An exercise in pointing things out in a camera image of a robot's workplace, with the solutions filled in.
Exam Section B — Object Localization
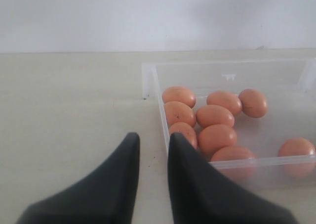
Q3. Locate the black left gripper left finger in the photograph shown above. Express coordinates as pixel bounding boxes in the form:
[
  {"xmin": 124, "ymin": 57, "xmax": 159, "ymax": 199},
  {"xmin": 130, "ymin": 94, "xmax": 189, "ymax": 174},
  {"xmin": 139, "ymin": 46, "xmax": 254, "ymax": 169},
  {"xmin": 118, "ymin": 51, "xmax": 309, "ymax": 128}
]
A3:
[{"xmin": 17, "ymin": 133, "xmax": 140, "ymax": 224}]

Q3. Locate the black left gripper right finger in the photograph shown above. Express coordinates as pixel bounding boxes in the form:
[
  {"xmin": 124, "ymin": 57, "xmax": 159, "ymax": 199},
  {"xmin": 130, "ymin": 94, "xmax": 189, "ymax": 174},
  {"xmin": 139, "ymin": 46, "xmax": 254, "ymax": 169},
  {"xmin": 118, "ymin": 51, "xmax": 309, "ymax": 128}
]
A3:
[{"xmin": 167, "ymin": 133, "xmax": 298, "ymax": 224}]

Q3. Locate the brown egg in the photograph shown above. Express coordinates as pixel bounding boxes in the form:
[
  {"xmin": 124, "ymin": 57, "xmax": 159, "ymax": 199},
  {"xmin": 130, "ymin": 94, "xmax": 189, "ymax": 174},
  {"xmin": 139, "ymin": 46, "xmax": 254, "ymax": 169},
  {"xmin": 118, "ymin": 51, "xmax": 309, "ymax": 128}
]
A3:
[
  {"xmin": 196, "ymin": 105, "xmax": 235, "ymax": 128},
  {"xmin": 198, "ymin": 124, "xmax": 237, "ymax": 157},
  {"xmin": 206, "ymin": 90, "xmax": 242, "ymax": 116},
  {"xmin": 164, "ymin": 101, "xmax": 197, "ymax": 127},
  {"xmin": 210, "ymin": 146, "xmax": 256, "ymax": 181},
  {"xmin": 278, "ymin": 137, "xmax": 316, "ymax": 179},
  {"xmin": 238, "ymin": 89, "xmax": 268, "ymax": 118},
  {"xmin": 162, "ymin": 86, "xmax": 196, "ymax": 108},
  {"xmin": 169, "ymin": 122, "xmax": 198, "ymax": 149}
]

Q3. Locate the clear plastic bin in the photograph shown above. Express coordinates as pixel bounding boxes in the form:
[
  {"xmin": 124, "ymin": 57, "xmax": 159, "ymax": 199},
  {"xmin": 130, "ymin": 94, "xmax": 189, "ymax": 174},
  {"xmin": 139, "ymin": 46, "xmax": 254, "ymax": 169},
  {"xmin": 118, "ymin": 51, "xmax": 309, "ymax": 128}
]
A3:
[{"xmin": 142, "ymin": 58, "xmax": 316, "ymax": 189}]

